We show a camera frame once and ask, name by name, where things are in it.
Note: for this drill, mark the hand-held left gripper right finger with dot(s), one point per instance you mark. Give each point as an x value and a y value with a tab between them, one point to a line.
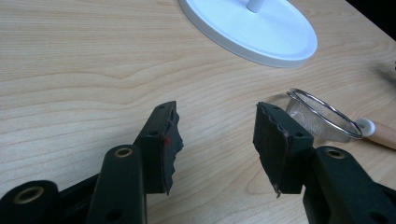
280	146

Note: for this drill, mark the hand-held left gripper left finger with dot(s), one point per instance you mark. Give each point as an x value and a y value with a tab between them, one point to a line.
155	149

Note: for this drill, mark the white round lamp base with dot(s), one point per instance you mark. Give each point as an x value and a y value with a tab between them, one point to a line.
264	28

